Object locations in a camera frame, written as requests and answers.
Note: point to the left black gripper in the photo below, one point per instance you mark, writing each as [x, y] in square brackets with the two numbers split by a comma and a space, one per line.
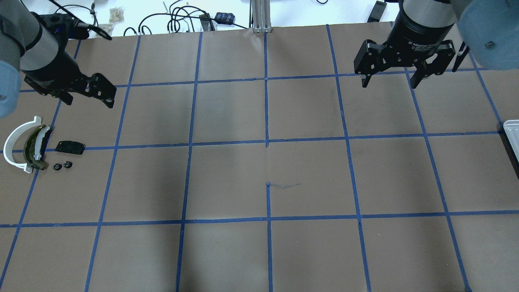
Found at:
[56, 70]

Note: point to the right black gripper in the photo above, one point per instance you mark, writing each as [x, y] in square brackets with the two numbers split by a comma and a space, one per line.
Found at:
[421, 33]

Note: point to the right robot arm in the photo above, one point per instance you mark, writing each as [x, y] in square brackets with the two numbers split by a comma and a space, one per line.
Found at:
[486, 28]

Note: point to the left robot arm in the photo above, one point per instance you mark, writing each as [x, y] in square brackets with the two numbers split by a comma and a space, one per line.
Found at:
[21, 29]

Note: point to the metal tray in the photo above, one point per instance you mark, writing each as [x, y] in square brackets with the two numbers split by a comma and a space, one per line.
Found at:
[511, 131]

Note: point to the black brake pad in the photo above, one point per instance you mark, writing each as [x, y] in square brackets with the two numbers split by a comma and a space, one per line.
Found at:
[70, 147]

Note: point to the green brake shoe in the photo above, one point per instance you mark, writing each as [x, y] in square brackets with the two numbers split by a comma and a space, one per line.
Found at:
[34, 148]

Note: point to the white curved plastic part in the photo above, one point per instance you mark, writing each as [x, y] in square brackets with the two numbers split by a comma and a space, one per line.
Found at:
[13, 138]

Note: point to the black power adapter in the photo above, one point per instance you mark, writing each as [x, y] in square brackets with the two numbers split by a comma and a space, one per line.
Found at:
[224, 18]

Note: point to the aluminium frame post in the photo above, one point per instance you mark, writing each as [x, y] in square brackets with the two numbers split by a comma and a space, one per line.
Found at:
[260, 16]

